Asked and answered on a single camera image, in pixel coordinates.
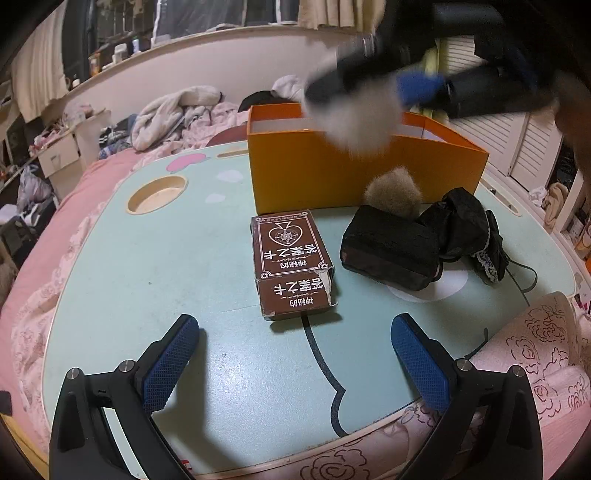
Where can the white cardboard storage box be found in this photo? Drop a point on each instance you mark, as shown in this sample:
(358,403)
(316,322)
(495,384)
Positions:
(57,154)

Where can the beige fur pompom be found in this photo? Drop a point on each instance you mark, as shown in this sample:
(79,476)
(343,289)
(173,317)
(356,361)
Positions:
(392,191)

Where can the mint green desktop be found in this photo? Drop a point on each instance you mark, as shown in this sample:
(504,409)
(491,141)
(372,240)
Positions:
(161,277)

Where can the beige plush toy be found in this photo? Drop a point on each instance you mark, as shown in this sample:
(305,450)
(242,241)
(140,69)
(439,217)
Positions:
(556,203)

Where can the person's right forearm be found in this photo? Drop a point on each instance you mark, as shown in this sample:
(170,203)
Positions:
(575,124)

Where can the black lace cloth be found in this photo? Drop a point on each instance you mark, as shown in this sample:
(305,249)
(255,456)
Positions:
(457,221)

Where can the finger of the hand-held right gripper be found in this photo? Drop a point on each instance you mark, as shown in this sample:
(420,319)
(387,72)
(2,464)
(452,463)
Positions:
(341,74)
(420,87)

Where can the dark patterned clothes pile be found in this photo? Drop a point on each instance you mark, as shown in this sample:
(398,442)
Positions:
(117,138)

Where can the grey plastic bag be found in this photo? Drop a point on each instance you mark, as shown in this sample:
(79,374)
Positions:
(34,189)

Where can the white fluffy scrunchie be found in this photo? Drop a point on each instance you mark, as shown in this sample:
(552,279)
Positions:
(364,124)

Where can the black pouch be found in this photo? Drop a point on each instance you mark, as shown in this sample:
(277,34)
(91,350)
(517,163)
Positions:
(388,249)

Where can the pink bedsheet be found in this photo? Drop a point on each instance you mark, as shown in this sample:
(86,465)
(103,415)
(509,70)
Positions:
(37,277)

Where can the small white bottle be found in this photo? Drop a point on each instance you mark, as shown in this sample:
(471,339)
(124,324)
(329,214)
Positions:
(136,46)

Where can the black garment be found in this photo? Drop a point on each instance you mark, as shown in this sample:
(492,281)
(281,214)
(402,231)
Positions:
(258,99)

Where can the white garment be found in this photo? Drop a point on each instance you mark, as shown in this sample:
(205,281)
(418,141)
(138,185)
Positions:
(286,85)

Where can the white bookshelf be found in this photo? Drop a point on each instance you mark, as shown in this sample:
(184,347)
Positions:
(577,217)

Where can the cream curtain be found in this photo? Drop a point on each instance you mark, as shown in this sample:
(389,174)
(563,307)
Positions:
(341,11)
(39,69)

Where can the pink patterned quilt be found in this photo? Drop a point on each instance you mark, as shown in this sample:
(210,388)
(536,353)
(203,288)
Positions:
(207,124)

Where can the dark window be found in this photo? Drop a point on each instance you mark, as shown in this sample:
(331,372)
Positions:
(184,23)

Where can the orange cardboard box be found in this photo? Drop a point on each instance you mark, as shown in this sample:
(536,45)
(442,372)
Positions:
(295,170)

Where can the white louvered closet door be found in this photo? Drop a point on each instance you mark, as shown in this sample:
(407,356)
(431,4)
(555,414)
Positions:
(508,138)

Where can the tall white bin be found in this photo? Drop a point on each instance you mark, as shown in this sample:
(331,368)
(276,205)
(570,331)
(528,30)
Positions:
(94,131)

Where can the orange jar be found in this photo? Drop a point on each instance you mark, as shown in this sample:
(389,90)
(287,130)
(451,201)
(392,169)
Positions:
(94,64)

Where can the pile of clothes on bed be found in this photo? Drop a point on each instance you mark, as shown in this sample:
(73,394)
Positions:
(157,115)

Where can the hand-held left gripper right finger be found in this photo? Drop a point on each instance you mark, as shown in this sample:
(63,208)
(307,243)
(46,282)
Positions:
(420,364)

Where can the brown card box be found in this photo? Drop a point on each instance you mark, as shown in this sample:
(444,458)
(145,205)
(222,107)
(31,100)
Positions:
(291,244)

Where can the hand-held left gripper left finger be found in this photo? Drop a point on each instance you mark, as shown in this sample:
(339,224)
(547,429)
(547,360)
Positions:
(171,364)

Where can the white jar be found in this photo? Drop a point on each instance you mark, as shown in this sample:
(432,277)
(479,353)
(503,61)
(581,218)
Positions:
(120,53)

